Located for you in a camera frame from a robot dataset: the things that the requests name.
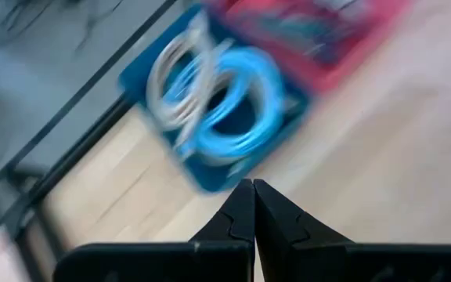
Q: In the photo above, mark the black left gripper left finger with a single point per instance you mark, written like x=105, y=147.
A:
x=210, y=258

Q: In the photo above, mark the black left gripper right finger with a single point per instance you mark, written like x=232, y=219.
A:
x=307, y=258

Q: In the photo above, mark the pink plastic bin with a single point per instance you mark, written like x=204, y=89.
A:
x=327, y=74

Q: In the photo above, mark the blue plastic bin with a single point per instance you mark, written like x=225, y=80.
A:
x=139, y=78

